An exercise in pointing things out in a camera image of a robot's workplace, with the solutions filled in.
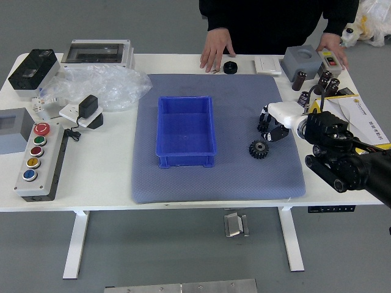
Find small grey box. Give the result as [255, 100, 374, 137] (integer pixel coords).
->
[0, 107, 35, 155]

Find grey two-button switch box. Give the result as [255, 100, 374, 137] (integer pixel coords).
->
[317, 50, 342, 77]

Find blue plastic box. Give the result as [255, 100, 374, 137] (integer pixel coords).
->
[155, 95, 219, 169]

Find metal floor bracket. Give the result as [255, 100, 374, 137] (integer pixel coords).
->
[224, 212, 250, 238]

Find person's right hand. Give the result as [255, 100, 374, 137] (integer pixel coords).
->
[200, 29, 236, 73]

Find grey metal plate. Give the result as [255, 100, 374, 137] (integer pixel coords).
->
[104, 278, 258, 293]

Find person's left hand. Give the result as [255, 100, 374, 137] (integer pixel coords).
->
[315, 32, 349, 71]

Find grey block with round hole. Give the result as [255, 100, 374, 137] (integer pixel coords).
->
[280, 46, 324, 82]

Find grey push-button control box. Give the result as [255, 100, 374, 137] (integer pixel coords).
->
[13, 122, 68, 202]

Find black power adapter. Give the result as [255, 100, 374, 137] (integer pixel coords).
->
[78, 94, 99, 118]

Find plush toys in plastic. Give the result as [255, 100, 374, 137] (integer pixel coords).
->
[345, 0, 391, 47]

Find yellow and white carton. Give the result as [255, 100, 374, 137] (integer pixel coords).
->
[306, 95, 391, 161]

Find white wall switch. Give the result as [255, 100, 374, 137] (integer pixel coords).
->
[254, 56, 282, 76]

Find grey enclosure with clear window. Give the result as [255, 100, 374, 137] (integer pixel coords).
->
[60, 39, 135, 70]

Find black adapter cord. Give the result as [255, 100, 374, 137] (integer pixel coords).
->
[63, 115, 82, 142]

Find grey-blue mat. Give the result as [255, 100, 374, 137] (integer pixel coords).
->
[131, 73, 307, 204]

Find small black block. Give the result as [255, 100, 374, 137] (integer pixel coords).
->
[88, 113, 104, 131]

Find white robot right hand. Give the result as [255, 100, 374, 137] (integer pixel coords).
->
[257, 102, 306, 143]

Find white table leg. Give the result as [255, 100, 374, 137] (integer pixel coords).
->
[277, 206, 305, 272]
[62, 210, 90, 280]

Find white terminal connector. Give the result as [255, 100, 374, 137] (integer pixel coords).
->
[31, 95, 59, 111]

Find big black gear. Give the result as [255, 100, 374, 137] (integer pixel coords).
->
[249, 139, 269, 159]

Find clear plastic bag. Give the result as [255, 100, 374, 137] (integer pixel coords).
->
[39, 64, 153, 112]

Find black table height controller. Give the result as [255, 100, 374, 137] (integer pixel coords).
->
[307, 205, 356, 214]

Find black capacitor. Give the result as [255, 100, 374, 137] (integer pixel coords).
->
[295, 90, 311, 109]

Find black-lidded grey enclosure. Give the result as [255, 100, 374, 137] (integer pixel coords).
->
[7, 49, 61, 99]

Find white bottle with black cap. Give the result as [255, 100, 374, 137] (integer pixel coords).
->
[341, 27, 361, 48]

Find person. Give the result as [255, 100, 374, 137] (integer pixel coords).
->
[198, 0, 360, 56]

